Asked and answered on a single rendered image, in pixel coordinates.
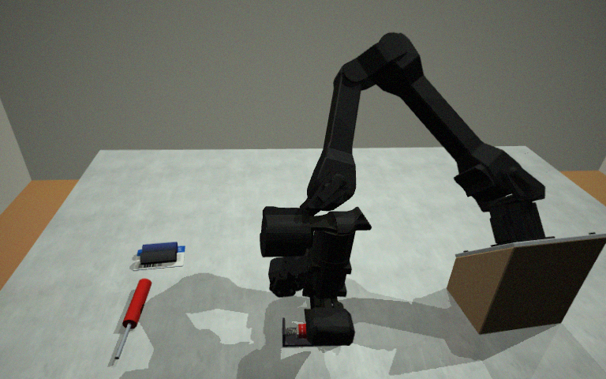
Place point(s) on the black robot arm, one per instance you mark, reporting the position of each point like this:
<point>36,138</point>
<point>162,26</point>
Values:
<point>486,173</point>

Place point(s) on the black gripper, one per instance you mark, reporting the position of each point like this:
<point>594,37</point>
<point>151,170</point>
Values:
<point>328,324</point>

